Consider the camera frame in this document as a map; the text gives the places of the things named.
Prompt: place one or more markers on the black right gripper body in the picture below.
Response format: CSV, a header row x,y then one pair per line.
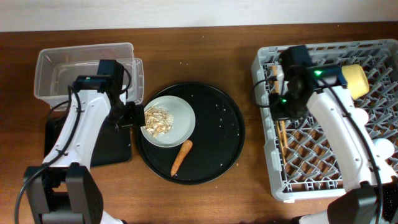
x,y
285,109

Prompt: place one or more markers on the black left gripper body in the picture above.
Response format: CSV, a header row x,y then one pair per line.
x,y
127,115

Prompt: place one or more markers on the wooden chopstick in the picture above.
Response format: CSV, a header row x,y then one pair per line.
x,y
284,134
276,84

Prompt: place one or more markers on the peanut shells and rice pile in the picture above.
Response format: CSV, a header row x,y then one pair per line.
x,y
159,121

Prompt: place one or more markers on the grey ceramic plate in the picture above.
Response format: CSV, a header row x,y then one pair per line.
x,y
183,126

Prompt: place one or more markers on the yellow bowl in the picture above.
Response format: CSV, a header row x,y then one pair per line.
x,y
357,82

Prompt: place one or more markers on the orange carrot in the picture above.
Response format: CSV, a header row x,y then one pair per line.
x,y
184,150

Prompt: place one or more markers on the pink cup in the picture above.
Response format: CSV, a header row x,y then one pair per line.
x,y
361,116

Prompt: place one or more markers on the blue cup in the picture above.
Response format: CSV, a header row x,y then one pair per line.
x,y
383,148

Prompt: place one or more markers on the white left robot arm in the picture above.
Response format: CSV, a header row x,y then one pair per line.
x,y
62,189

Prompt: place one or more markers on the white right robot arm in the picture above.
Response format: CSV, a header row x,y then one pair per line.
x,y
369,182

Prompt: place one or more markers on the grey dishwasher rack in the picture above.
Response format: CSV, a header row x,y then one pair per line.
x,y
311,170

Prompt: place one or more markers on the clear plastic waste bin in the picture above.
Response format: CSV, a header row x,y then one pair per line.
x,y
57,68

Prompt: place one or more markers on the black rectangular tray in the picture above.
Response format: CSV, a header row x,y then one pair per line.
x,y
112,146

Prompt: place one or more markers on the round black serving tray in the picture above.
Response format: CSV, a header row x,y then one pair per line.
x,y
218,136

